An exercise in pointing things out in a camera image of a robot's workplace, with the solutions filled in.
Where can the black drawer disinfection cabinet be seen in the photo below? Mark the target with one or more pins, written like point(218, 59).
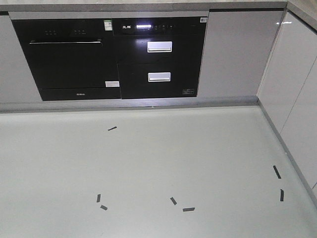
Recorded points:
point(159, 57)

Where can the black built-in dishwasher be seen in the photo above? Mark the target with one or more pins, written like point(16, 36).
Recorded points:
point(70, 59)

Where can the grey cabinet door panel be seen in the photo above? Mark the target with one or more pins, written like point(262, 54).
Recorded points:
point(237, 46)

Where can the black floor tape strip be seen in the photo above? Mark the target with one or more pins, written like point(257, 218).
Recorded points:
point(281, 195)

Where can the grey left cabinet panel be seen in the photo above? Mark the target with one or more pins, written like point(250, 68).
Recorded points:
point(16, 81)

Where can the grey stone countertop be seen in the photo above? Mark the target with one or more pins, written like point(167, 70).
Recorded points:
point(306, 10)

